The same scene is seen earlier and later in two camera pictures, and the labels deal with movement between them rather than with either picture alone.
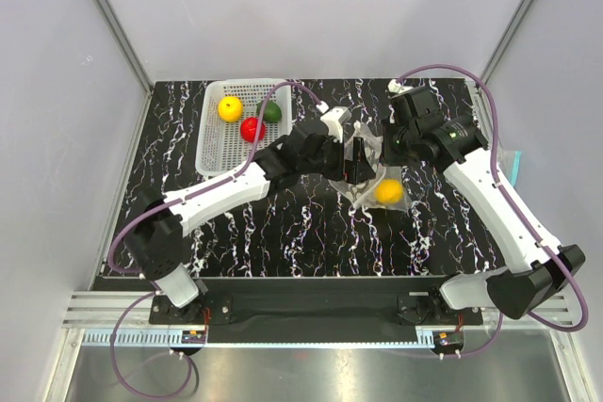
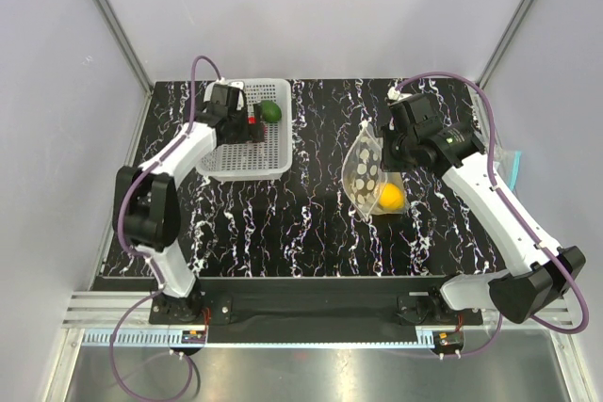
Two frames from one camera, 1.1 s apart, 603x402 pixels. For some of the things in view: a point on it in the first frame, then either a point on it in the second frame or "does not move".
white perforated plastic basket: x=220 y=146 does not move
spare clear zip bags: x=509 y=162 does not move
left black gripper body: x=331 y=164 -> x=242 y=131
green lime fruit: x=272 y=112 does not move
